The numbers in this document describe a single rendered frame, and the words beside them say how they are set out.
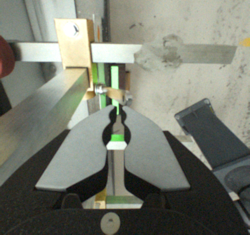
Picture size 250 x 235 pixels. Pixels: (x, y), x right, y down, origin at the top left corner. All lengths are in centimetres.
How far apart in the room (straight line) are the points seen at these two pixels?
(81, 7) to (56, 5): 12
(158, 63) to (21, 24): 40
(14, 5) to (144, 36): 80
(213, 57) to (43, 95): 27
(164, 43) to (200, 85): 111
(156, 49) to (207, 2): 101
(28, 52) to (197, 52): 29
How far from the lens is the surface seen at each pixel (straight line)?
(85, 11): 44
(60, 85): 20
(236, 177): 103
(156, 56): 26
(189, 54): 29
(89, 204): 36
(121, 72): 44
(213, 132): 119
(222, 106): 155
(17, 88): 48
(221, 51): 32
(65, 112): 17
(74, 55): 27
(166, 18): 116
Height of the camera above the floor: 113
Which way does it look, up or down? 60 degrees down
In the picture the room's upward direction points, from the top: 179 degrees clockwise
